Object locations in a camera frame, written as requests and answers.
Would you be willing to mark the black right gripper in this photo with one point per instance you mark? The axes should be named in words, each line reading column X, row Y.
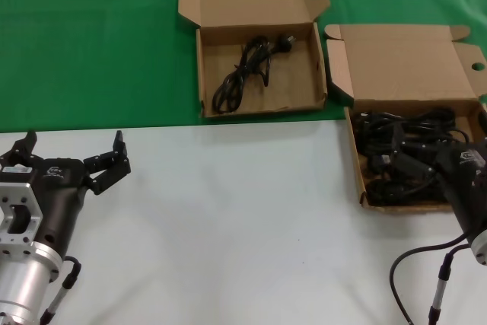
column 466, row 188

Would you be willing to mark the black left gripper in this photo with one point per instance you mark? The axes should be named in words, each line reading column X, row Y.
column 61, row 195

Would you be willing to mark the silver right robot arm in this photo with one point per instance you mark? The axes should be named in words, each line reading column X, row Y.
column 480, row 247

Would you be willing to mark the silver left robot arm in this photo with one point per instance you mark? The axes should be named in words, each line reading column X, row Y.
column 23, row 283

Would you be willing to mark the larger open cardboard box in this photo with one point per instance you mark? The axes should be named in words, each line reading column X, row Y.
column 399, row 62

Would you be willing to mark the smaller open cardboard box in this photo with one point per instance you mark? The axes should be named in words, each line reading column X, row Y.
column 258, row 1

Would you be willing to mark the green table cloth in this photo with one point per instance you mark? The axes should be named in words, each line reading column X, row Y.
column 76, row 36

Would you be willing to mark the silver left camera mount bracket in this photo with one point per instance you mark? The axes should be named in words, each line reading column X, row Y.
column 28, row 195

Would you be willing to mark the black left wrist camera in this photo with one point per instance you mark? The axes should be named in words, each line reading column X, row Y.
column 15, row 173

